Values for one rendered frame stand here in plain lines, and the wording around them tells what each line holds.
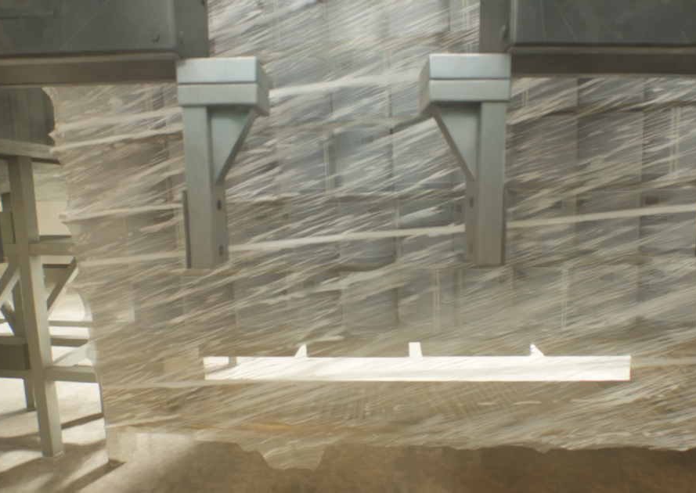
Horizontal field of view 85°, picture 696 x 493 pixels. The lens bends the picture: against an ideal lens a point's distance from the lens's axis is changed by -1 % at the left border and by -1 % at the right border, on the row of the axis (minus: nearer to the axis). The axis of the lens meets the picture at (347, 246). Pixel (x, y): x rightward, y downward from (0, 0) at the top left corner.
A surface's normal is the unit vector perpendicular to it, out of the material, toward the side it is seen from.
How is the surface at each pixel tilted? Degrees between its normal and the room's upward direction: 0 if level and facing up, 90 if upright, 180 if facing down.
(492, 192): 90
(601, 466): 0
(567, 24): 90
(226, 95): 90
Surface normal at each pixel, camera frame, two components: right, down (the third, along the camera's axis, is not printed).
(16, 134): 0.99, 0.00
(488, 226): -0.01, 0.12
